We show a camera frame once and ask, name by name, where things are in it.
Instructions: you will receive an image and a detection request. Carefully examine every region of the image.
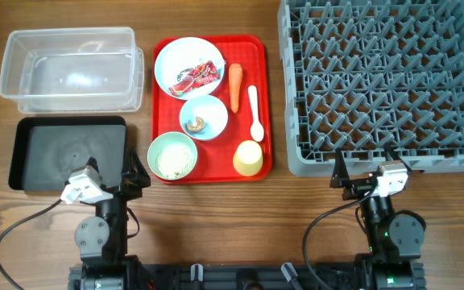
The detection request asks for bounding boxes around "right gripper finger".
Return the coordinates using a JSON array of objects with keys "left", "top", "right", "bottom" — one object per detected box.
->
[
  {"left": 329, "top": 148, "right": 350, "bottom": 189},
  {"left": 383, "top": 143, "right": 412, "bottom": 173}
]

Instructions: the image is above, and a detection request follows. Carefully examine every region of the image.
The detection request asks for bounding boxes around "white rice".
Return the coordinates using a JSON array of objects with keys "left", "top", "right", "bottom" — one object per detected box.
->
[{"left": 155, "top": 143, "right": 196, "bottom": 180}]

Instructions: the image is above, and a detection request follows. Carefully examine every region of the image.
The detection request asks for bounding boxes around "green bowl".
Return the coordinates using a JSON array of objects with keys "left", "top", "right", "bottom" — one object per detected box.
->
[{"left": 147, "top": 131, "right": 198, "bottom": 180}]

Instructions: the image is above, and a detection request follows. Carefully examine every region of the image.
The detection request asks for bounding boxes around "brown food scrap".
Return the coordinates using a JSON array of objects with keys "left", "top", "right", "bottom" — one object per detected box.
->
[{"left": 185, "top": 116, "right": 205, "bottom": 133}]

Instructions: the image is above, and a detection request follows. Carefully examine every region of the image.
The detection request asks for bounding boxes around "yellow cup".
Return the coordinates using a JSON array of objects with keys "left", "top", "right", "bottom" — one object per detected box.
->
[{"left": 233, "top": 140, "right": 263, "bottom": 176}]

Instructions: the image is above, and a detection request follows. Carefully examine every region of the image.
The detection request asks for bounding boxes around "white plastic spoon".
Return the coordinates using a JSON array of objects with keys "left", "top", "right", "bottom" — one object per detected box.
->
[{"left": 247, "top": 85, "right": 264, "bottom": 143}]

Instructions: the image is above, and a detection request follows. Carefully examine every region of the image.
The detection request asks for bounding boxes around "red snack wrapper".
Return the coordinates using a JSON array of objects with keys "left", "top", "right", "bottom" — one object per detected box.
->
[{"left": 169, "top": 60, "right": 220, "bottom": 97}]

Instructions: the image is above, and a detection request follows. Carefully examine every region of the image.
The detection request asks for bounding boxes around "orange carrot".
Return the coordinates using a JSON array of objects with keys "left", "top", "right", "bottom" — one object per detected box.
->
[{"left": 229, "top": 63, "right": 242, "bottom": 113}]

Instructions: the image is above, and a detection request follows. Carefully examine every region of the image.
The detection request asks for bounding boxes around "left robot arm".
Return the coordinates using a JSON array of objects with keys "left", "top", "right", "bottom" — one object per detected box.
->
[{"left": 61, "top": 148, "right": 155, "bottom": 290}]

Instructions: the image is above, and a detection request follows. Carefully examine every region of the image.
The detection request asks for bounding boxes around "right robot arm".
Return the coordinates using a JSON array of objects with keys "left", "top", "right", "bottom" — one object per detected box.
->
[{"left": 330, "top": 145, "right": 426, "bottom": 289}]

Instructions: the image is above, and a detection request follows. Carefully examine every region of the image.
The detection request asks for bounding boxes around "black waste tray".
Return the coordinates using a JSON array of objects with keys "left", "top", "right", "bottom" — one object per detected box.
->
[{"left": 8, "top": 116, "right": 126, "bottom": 192}]

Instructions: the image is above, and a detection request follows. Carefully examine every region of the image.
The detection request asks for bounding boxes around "grey dishwasher rack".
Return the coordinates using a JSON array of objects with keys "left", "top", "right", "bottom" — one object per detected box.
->
[{"left": 277, "top": 0, "right": 464, "bottom": 176}]

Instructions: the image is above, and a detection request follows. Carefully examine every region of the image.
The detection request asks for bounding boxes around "small light blue bowl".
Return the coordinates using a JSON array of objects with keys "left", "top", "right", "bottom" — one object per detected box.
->
[{"left": 179, "top": 95, "right": 228, "bottom": 141}]

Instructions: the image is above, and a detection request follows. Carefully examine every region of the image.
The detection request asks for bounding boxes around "clear plastic bin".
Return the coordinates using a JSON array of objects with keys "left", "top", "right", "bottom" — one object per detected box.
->
[{"left": 0, "top": 27, "right": 146, "bottom": 114}]

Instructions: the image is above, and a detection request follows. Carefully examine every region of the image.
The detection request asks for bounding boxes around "red serving tray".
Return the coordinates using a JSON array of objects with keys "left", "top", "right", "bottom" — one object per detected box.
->
[{"left": 151, "top": 35, "right": 273, "bottom": 184}]

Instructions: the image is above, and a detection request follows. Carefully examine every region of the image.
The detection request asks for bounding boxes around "large light blue plate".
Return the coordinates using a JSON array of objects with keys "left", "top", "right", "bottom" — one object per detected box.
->
[{"left": 154, "top": 37, "right": 226, "bottom": 101}]

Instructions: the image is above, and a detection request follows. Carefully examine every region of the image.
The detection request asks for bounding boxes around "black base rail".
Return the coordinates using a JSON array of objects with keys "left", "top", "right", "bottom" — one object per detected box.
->
[{"left": 67, "top": 262, "right": 427, "bottom": 290}]

